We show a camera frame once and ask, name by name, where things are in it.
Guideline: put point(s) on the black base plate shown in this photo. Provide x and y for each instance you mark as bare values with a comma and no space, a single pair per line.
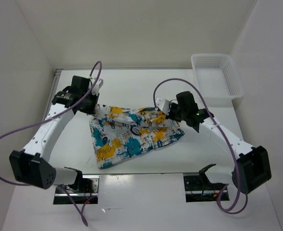
86,194
196,191

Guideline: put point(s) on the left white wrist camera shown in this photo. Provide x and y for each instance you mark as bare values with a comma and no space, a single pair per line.
95,86

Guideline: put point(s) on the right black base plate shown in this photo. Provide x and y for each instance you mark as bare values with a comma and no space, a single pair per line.
196,191

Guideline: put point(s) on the aluminium table edge rail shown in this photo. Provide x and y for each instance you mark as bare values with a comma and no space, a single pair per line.
47,86

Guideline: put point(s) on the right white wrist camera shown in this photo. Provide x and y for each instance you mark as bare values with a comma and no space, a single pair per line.
163,105

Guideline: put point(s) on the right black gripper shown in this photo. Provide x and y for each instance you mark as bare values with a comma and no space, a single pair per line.
170,116

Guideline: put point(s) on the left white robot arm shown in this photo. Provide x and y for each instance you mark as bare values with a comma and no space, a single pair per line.
31,165

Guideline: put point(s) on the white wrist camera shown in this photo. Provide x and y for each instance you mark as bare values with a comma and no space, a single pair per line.
95,86
163,105

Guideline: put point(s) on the colourful printed shorts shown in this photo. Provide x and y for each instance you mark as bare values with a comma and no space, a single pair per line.
119,134

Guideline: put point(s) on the white plastic mesh basket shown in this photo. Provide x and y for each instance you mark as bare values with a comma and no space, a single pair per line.
217,78

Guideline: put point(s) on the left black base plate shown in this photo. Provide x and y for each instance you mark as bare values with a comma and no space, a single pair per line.
86,194

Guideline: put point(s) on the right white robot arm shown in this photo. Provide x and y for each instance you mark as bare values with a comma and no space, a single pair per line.
252,165

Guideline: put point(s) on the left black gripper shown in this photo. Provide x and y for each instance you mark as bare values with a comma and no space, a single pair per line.
91,110

